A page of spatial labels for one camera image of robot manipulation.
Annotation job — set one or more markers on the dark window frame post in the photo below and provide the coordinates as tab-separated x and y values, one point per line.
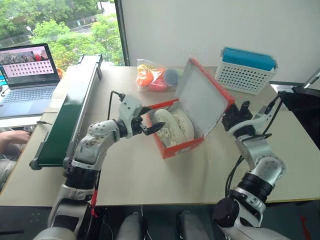
121	30

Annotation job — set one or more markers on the clear bag of colourful toys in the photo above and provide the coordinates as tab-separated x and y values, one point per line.
155	77

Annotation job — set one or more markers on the grey laptop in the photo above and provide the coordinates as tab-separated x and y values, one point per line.
25	97

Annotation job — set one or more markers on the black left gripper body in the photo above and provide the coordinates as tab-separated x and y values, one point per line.
136	126

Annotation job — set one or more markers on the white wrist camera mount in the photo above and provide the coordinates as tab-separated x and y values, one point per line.
262	117
128	107

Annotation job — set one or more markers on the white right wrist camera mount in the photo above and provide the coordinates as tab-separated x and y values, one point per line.
262	117

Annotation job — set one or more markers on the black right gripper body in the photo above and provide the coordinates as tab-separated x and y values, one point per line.
237	120

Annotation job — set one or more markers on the white perforated plastic basket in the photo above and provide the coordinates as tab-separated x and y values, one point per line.
242	80

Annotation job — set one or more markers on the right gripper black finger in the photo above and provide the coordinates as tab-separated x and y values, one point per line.
245	107
233	109

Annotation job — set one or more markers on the green conveyor belt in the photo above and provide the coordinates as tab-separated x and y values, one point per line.
60	130

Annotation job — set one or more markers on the blue box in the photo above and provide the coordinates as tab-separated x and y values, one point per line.
247	60

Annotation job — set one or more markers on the person's grey trouser leg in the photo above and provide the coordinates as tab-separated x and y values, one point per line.
6	172

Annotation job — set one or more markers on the dark rounded shape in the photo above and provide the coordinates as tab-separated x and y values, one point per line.
191	226
130	226

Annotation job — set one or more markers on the black chair with metal bar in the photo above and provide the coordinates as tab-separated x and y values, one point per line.
305	100

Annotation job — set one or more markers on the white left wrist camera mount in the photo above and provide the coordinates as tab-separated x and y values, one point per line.
128	107

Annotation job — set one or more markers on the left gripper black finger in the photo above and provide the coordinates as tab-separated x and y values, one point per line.
153	128
146	110

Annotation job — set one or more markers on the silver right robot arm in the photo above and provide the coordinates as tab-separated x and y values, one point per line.
260	152

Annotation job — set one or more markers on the white sneaker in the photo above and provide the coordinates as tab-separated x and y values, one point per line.
186	122
167	130

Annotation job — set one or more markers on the orange shoe box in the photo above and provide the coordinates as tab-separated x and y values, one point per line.
202	97

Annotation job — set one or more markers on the person's bare hand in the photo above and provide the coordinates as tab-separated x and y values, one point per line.
15	137

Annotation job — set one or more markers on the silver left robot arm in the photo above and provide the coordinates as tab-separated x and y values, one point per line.
95	142

